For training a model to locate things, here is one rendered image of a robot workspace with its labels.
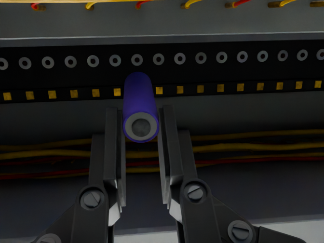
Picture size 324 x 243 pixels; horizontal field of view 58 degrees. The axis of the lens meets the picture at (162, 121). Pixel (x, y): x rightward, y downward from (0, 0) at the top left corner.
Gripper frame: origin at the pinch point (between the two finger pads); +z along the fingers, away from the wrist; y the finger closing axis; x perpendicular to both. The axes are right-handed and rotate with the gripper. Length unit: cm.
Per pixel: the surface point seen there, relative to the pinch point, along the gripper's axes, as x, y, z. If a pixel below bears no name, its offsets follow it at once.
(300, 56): -6.0, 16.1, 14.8
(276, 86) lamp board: -8.4, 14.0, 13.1
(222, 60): -6.1, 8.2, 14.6
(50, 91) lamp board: -8.1, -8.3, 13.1
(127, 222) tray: -11.8, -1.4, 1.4
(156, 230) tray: -6.5, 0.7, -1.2
